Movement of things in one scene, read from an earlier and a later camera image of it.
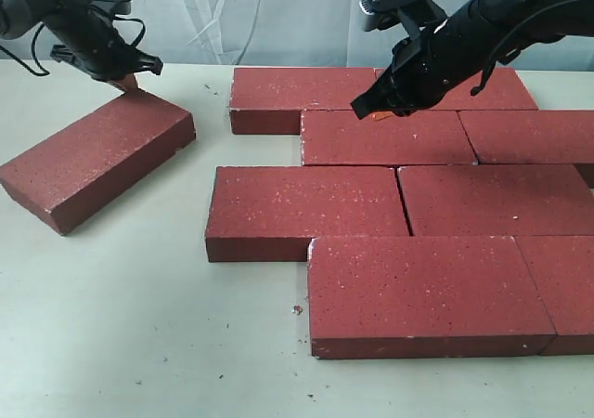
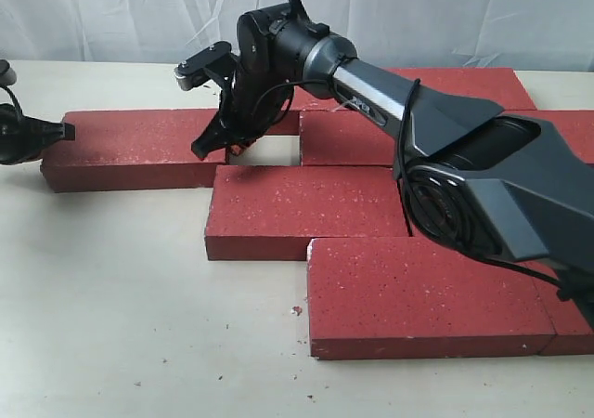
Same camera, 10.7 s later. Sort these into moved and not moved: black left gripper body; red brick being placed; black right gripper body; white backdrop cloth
Moved: black right gripper body; black left gripper body
Not moved: white backdrop cloth; red brick being placed
